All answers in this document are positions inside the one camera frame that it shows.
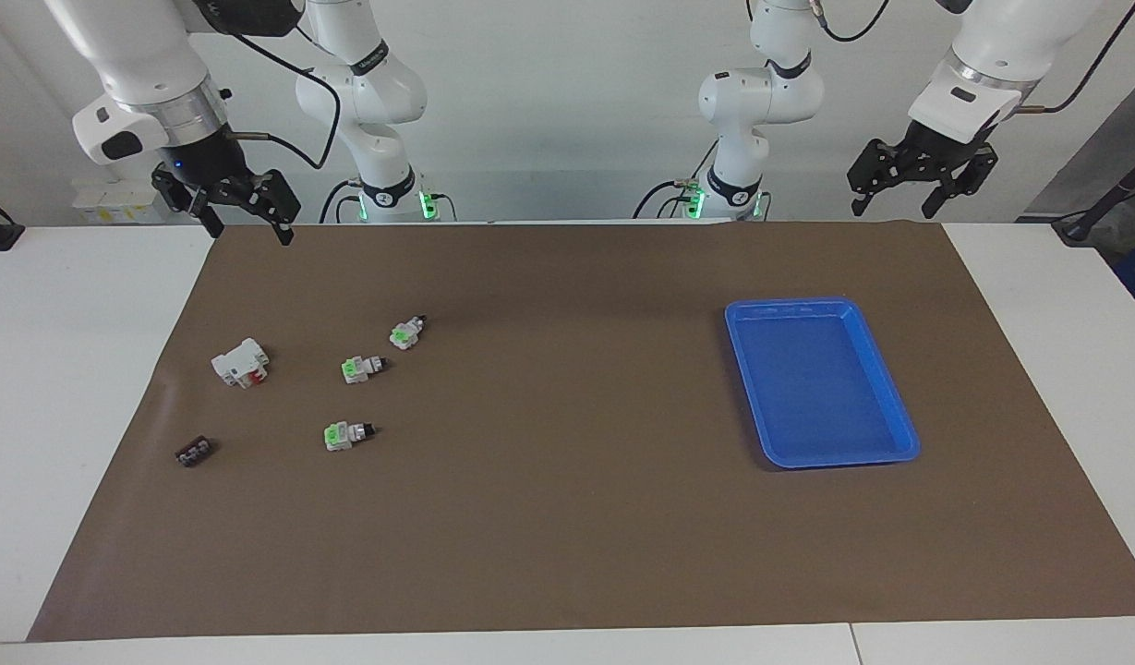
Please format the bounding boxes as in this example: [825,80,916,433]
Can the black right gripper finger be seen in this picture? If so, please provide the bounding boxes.
[244,169,302,246]
[151,166,224,239]

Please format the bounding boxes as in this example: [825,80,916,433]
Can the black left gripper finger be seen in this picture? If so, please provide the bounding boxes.
[923,148,1000,220]
[849,139,910,218]

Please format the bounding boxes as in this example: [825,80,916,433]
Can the white background box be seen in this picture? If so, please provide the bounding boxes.
[73,178,175,224]

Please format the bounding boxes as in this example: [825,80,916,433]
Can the black stand base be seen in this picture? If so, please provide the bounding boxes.
[1052,152,1135,246]

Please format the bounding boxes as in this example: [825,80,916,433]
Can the white red circuit breaker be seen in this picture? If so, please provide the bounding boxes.
[211,338,271,390]

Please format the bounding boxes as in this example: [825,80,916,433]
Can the blue plastic tray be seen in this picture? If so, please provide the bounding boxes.
[724,297,921,470]

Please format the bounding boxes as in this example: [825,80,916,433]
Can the brown table mat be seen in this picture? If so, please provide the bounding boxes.
[27,222,1135,643]

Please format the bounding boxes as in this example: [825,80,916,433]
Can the black base cable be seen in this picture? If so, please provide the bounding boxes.
[633,139,718,221]
[319,179,359,224]

